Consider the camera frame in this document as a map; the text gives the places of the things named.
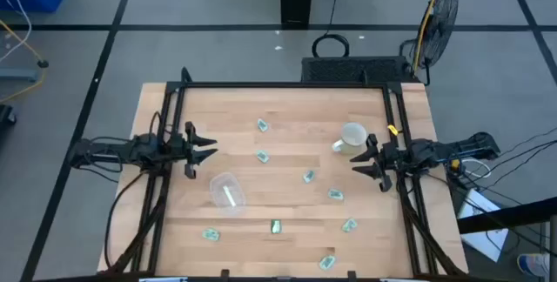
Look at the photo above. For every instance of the black aluminium table frame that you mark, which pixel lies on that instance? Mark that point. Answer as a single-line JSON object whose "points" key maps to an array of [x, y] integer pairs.
{"points": [[283, 85]]}

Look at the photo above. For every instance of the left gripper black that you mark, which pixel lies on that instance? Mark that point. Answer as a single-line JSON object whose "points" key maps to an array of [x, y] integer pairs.
{"points": [[189, 160]]}

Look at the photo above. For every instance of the white sweetener stick packet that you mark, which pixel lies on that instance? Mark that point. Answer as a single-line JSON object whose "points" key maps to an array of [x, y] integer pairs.
{"points": [[229, 196]]}

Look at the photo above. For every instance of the white paper sheet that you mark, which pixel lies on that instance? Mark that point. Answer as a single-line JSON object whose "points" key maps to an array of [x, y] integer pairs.
{"points": [[481, 238]]}

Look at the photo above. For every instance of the yellow plug connector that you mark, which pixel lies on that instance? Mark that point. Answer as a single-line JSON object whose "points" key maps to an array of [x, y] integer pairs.
{"points": [[455, 164]]}

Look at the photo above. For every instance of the grey metal base leg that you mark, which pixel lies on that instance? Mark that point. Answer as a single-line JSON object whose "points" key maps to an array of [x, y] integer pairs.
{"points": [[17, 74]]}

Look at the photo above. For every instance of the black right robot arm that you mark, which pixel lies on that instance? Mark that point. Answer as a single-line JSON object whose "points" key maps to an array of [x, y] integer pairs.
{"points": [[439, 150]]}

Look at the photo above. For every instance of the person's shoe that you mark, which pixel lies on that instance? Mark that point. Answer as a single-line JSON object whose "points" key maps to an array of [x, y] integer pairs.
{"points": [[533, 265]]}

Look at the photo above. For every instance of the black caster object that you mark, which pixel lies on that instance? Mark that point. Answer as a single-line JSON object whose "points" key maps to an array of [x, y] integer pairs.
{"points": [[5, 116]]}

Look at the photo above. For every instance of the black desk edge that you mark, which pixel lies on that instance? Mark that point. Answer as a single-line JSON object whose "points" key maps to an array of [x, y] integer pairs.
{"points": [[509, 216]]}

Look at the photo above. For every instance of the clear plastic container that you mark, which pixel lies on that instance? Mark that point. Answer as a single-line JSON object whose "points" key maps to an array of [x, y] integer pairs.
{"points": [[219, 190]]}

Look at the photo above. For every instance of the pale translucent mug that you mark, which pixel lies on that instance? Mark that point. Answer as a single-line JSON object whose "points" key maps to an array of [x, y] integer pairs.
{"points": [[353, 136]]}

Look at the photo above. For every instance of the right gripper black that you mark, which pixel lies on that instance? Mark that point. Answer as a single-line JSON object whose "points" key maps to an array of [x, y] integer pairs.
{"points": [[385, 160]]}

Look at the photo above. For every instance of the black floor fan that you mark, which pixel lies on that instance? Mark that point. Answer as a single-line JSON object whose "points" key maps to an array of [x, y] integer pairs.
{"points": [[437, 27]]}

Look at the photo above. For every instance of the green sweetener packet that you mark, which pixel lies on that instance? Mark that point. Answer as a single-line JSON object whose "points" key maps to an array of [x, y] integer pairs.
{"points": [[210, 234], [327, 262], [262, 156], [309, 176], [335, 194], [349, 225], [276, 226], [262, 125]]}

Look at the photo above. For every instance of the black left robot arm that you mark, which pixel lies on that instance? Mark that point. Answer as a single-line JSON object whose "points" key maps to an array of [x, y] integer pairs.
{"points": [[126, 150]]}

